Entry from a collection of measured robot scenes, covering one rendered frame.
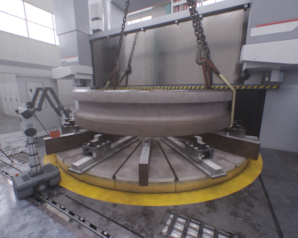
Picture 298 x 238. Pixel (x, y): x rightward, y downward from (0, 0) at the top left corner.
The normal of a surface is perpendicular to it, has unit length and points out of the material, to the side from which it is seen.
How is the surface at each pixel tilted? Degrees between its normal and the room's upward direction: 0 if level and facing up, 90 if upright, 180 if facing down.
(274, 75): 90
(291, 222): 0
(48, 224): 0
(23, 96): 90
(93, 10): 90
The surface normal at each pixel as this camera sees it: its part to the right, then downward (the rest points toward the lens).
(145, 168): -0.06, 0.19
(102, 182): -0.30, 0.18
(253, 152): -0.75, 0.13
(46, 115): 0.88, 0.09
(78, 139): 0.66, 0.15
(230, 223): 0.00, -0.98
